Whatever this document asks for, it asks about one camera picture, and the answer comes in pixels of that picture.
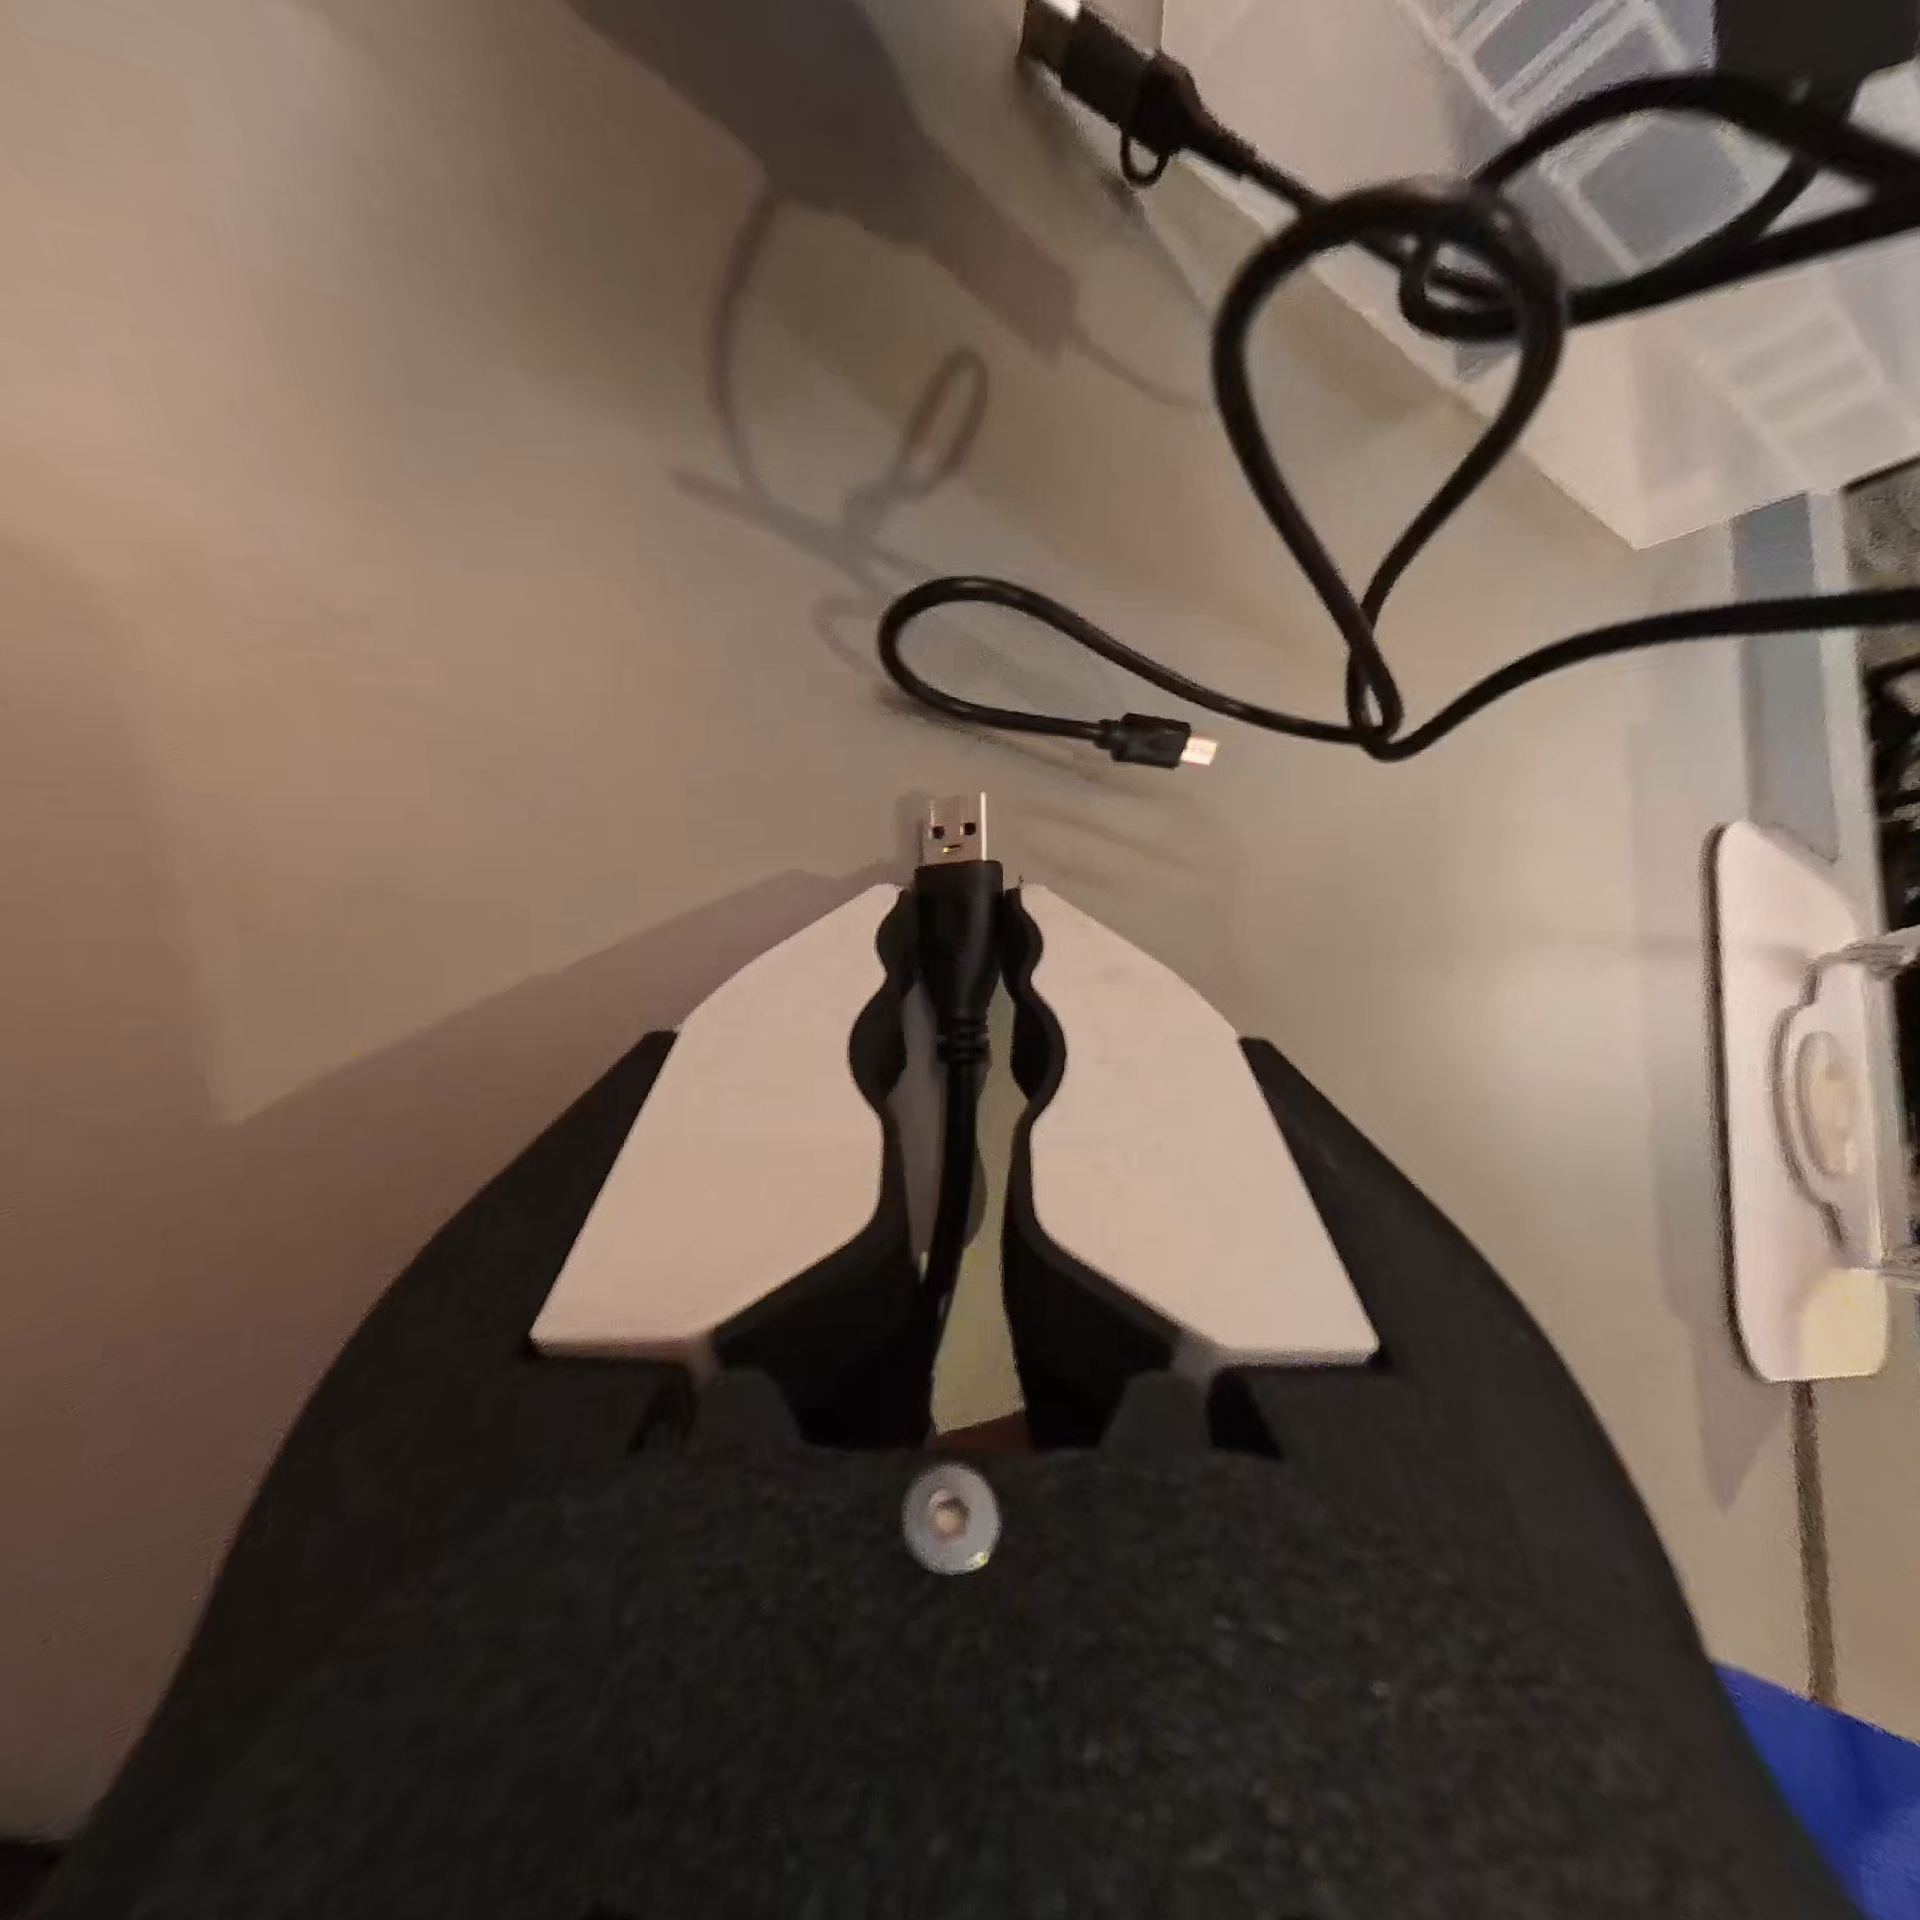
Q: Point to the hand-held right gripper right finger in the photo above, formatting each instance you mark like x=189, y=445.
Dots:
x=1185, y=1184

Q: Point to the white tablet stand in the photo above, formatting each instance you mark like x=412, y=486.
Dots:
x=1755, y=1201

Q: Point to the black USB hub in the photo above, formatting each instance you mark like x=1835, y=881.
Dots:
x=1798, y=37

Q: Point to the grey desk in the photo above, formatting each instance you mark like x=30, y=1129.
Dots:
x=450, y=600

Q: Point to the clear plastic bin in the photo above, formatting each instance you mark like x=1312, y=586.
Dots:
x=1723, y=435

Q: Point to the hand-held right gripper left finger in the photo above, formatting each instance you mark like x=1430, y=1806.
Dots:
x=721, y=1184

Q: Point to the blue plastic bin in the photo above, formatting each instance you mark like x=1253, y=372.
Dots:
x=1845, y=1798

